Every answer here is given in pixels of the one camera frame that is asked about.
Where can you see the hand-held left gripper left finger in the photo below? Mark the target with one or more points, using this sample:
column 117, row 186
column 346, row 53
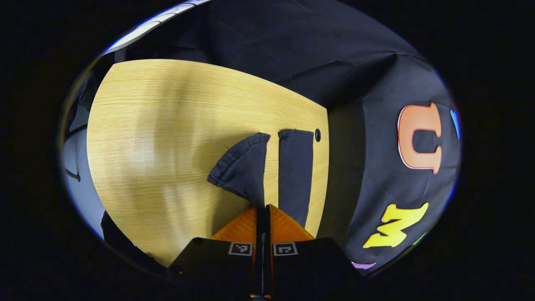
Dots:
column 221, row 259

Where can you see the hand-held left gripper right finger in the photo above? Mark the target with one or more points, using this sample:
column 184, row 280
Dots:
column 309, row 261

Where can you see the dark grey jeans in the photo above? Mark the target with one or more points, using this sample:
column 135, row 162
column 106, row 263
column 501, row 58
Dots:
column 246, row 167

